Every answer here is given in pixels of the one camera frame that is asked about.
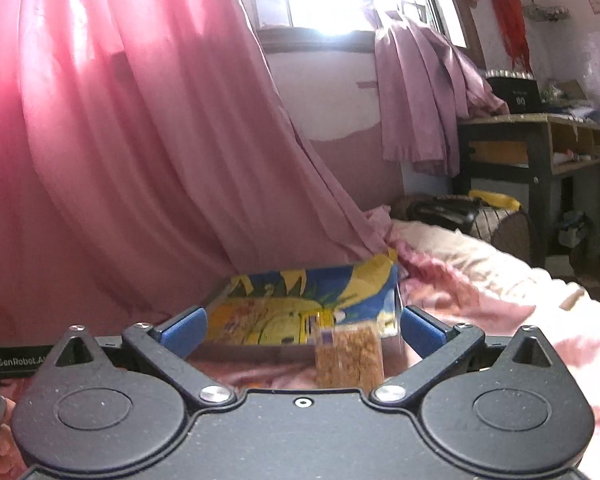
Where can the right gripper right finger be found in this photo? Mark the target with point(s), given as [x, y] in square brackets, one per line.
[422, 332]

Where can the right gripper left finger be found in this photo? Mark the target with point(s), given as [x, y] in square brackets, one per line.
[183, 333]

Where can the yellow snack bar packet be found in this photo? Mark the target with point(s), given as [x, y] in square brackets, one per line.
[313, 322]

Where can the person's left hand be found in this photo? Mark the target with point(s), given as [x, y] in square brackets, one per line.
[11, 462]

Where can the floral pink bed sheet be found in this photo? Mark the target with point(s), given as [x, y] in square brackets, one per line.
[449, 275]

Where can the clear puffed rice packet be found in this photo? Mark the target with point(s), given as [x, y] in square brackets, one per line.
[349, 356]

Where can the cardboard box with dinosaur towel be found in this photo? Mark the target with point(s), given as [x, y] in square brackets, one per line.
[256, 317]

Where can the black bag on stool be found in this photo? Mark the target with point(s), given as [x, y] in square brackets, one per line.
[507, 230]

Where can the pink curtain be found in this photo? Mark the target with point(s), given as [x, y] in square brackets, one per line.
[145, 155]

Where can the dark wooden side table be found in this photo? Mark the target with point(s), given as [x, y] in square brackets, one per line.
[531, 149]

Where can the tied mauve curtain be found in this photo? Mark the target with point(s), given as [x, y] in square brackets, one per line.
[426, 86]

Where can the black box on table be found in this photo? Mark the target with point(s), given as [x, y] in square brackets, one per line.
[519, 90]

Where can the red hanging decoration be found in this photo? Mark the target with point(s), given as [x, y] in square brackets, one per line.
[510, 18]

